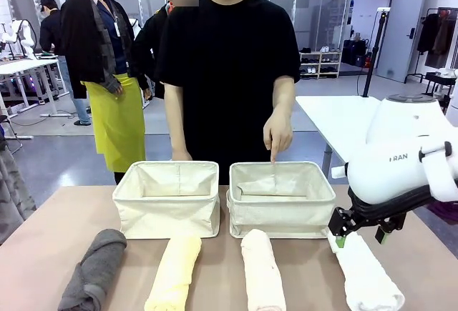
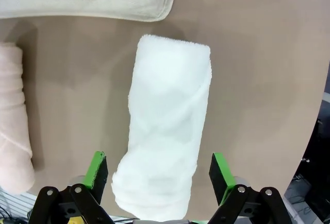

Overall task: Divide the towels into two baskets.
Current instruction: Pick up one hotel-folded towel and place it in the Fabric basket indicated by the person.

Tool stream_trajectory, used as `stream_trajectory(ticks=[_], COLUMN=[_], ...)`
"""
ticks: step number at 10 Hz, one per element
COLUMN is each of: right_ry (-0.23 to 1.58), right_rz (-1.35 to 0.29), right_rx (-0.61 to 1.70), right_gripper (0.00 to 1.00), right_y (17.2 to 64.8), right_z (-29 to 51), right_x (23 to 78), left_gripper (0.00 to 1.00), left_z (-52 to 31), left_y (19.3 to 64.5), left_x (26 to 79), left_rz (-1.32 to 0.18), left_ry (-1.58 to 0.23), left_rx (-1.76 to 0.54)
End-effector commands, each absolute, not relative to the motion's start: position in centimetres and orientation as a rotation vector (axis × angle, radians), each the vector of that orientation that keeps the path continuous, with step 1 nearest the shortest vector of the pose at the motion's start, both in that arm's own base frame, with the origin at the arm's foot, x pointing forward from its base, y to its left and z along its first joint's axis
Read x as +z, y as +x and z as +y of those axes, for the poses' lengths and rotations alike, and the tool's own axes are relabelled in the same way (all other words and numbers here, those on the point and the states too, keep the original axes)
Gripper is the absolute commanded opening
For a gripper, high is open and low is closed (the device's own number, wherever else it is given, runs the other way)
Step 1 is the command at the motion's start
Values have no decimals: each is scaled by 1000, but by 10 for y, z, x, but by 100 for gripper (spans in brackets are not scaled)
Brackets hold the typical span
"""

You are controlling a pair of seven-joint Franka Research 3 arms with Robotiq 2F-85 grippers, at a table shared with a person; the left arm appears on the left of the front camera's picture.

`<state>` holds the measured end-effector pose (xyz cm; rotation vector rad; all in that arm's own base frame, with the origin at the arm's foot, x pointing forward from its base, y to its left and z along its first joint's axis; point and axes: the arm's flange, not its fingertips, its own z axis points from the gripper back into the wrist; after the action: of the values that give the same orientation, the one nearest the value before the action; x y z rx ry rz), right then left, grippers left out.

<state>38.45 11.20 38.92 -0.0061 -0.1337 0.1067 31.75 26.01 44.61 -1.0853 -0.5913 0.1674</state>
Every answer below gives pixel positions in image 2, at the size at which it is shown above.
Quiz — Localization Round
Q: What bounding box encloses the pale yellow towel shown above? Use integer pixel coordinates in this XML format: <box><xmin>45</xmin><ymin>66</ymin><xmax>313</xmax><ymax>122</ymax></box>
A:
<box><xmin>0</xmin><ymin>41</ymin><xmax>36</xmax><ymax>194</ymax></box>

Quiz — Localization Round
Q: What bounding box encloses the white towel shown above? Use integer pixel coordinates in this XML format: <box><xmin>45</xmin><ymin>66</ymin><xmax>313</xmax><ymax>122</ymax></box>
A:
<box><xmin>110</xmin><ymin>35</ymin><xmax>213</xmax><ymax>222</ymax></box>

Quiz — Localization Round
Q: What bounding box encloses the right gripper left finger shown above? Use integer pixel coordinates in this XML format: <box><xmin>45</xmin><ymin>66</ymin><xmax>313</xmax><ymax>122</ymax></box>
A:
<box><xmin>28</xmin><ymin>151</ymin><xmax>116</xmax><ymax>224</ymax></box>

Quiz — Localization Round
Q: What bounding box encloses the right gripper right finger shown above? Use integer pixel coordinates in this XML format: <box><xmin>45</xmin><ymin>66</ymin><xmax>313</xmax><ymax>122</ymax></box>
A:
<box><xmin>208</xmin><ymin>152</ymin><xmax>294</xmax><ymax>224</ymax></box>

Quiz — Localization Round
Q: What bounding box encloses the grey ribbed metal base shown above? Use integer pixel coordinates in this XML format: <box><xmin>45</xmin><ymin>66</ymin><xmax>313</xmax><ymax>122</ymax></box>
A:
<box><xmin>0</xmin><ymin>192</ymin><xmax>36</xmax><ymax>224</ymax></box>

